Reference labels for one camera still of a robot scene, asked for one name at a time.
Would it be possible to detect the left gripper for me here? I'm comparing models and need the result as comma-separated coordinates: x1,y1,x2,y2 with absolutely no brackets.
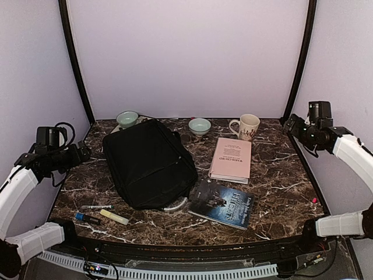
49,141,91,174

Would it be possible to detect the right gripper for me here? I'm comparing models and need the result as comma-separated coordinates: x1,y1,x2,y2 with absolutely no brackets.
284,114,318,151

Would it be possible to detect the clear green-capped pen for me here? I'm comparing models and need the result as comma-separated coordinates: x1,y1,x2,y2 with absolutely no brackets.
81,205,114,209

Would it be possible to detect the yellow highlighter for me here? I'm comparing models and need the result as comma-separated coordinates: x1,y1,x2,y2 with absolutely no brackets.
100,209,129,225

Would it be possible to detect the black student bag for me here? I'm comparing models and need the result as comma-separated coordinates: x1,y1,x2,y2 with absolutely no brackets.
103,120,198,210

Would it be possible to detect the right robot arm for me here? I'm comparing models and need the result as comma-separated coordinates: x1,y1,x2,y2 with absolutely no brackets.
284,114,372,253

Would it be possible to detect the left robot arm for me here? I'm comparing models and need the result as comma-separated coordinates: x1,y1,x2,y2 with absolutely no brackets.
1,141,91,278

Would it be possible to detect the cream floral mug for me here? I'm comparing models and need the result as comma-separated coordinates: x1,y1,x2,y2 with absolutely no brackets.
228,114,261,142

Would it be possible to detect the blue and black marker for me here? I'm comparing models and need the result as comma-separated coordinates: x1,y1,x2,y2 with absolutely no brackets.
75,213,101,225

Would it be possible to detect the celadon bowl on coaster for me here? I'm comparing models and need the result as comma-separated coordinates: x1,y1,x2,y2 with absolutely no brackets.
116,111,139,129

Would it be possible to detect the pink book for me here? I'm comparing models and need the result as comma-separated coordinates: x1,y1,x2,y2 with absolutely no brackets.
208,138,252,184

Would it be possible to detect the floral fabric coaster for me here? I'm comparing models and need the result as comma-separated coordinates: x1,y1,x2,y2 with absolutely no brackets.
110,115,153,134

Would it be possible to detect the dark blue book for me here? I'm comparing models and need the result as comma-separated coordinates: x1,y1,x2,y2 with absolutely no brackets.
189,181,255,230

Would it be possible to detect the celadon bowl centre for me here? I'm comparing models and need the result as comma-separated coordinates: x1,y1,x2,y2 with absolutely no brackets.
188,118,212,137

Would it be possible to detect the small circuit board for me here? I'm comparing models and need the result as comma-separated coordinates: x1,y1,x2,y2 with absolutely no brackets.
83,262,108,275

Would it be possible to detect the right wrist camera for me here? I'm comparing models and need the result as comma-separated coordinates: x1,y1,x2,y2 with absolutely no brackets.
308,101,332,123

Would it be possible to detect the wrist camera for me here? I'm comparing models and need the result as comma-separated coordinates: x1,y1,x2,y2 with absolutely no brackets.
36,127,67,148
308,101,332,123

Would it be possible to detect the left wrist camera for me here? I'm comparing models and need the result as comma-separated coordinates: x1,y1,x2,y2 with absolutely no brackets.
36,127,67,148

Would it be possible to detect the black front rail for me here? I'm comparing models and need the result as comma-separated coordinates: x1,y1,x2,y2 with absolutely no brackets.
51,236,323,263

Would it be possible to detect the white slotted cable duct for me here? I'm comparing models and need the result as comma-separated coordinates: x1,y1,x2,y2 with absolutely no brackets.
37,251,278,279

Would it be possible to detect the right black frame post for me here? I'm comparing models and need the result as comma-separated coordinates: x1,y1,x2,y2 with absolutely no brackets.
280,0,318,124

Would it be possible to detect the black frame post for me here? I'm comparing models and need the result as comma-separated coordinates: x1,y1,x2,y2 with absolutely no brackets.
58,0,96,125
280,0,318,124

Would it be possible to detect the left black frame post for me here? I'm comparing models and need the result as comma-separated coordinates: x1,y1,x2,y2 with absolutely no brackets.
58,0,96,125

